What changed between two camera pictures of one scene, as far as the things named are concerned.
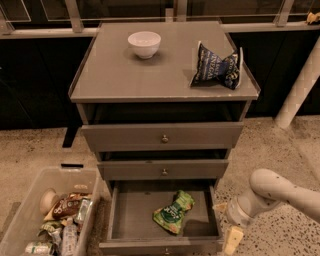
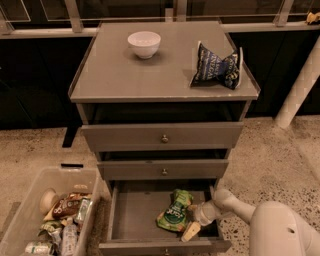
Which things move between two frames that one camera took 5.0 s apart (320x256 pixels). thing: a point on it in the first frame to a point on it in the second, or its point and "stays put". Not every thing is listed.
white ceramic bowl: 144,43 stays put
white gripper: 236,211 to 202,213
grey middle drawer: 164,169 stays put
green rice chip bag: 171,217 stays put
